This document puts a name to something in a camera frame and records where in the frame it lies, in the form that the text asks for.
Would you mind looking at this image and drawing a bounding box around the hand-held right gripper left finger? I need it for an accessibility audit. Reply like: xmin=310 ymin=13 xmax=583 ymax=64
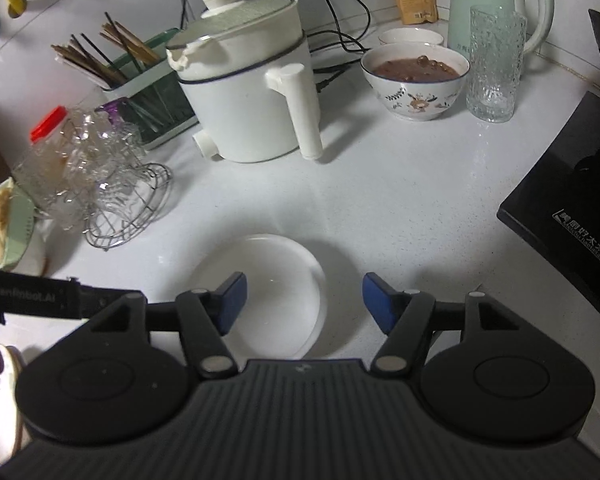
xmin=87 ymin=272 xmax=247 ymax=379

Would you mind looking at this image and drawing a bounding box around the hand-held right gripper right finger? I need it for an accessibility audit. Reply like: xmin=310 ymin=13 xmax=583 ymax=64
xmin=362 ymin=273 xmax=521 ymax=376

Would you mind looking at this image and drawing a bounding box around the white floral plate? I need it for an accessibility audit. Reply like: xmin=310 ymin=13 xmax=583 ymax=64
xmin=187 ymin=233 xmax=329 ymax=360
xmin=0 ymin=345 xmax=32 ymax=467

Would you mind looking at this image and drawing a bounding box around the white ceramic bowl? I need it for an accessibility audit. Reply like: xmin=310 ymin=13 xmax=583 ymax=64
xmin=14 ymin=230 xmax=49 ymax=277

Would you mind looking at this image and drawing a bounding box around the green colander basket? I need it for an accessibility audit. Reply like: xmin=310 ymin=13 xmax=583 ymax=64
xmin=0 ymin=180 xmax=37 ymax=269

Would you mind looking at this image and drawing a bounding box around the clear glass cup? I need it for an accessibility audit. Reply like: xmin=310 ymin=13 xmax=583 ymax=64
xmin=54 ymin=160 xmax=112 ymax=232
xmin=72 ymin=110 xmax=145 ymax=173

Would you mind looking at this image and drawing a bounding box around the red lid plastic jar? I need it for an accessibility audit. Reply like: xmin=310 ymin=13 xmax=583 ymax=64
xmin=11 ymin=106 xmax=82 ymax=212

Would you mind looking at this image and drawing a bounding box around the white electric cooking pot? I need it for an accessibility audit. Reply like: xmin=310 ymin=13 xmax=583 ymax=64
xmin=166 ymin=0 xmax=326 ymax=164

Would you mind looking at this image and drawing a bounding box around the green chopstick holder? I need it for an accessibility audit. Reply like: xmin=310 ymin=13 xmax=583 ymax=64
xmin=101 ymin=27 xmax=201 ymax=151

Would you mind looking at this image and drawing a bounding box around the floral bowl of bean soup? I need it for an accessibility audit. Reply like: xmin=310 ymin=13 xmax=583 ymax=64
xmin=361 ymin=44 xmax=471 ymax=122

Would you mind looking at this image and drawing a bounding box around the black gas stove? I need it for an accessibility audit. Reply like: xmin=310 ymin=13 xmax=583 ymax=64
xmin=496 ymin=90 xmax=600 ymax=334

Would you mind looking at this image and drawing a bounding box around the tall textured glass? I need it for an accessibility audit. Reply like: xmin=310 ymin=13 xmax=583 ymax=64
xmin=466 ymin=5 xmax=527 ymax=124

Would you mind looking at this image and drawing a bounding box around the white rimmed bowl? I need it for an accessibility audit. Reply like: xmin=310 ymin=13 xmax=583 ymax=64
xmin=378 ymin=27 xmax=445 ymax=47

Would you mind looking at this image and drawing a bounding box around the mint green kettle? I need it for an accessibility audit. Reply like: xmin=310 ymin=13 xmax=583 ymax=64
xmin=447 ymin=0 xmax=555 ymax=57

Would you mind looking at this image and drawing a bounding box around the wire glass rack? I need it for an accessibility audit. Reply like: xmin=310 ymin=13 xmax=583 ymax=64
xmin=82 ymin=162 xmax=174 ymax=251

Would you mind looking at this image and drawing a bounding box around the black power cable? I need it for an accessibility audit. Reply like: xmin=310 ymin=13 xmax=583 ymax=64
xmin=307 ymin=0 xmax=378 ymax=96

